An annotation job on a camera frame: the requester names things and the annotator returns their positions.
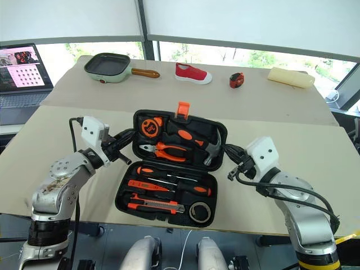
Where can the silver rounded robot knee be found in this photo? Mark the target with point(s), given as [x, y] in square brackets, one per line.
[139, 254]
[211, 254]

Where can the orange black tape measure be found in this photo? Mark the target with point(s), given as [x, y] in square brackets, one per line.
[151, 128]

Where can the green square frying pan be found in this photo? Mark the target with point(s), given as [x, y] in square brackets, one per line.
[107, 67]

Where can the orange black screwdriver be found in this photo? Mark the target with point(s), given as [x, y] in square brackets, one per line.
[146, 170]
[197, 189]

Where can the red black tape measure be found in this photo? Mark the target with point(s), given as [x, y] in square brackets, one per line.
[236, 80]

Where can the black electrical tape roll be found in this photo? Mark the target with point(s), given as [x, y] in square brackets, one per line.
[194, 215]

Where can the black robot foot block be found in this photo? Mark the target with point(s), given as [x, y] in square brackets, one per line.
[85, 265]
[240, 263]

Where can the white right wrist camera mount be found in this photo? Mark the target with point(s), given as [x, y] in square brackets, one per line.
[263, 154]

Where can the orange black claw hammer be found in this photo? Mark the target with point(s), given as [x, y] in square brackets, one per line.
[187, 136]

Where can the white roller blind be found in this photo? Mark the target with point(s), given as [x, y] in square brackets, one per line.
[70, 17]
[253, 19]

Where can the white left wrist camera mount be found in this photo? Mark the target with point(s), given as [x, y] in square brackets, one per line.
[92, 130]

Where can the dark table base bar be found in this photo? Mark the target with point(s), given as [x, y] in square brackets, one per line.
[272, 240]
[87, 229]

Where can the dark window post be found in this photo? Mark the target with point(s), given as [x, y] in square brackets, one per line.
[150, 47]

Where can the red white shoe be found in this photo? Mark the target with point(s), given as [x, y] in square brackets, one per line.
[192, 73]

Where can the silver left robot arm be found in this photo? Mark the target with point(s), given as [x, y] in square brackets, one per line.
[62, 182]

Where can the cream yellow block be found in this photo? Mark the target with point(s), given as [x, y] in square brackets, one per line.
[289, 78]

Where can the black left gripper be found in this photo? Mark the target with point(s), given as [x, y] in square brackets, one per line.
[114, 152]

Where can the open laptop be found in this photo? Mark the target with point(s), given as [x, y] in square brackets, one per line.
[22, 84]

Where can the black plastic tool case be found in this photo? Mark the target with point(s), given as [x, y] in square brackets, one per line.
[168, 202]

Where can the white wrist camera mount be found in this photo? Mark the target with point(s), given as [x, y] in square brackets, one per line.
[92, 130]
[263, 154]

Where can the white charger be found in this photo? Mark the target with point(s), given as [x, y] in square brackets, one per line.
[332, 96]

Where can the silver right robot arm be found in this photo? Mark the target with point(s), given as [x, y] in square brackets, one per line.
[303, 213]

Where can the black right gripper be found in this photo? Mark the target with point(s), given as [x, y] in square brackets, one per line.
[244, 167]

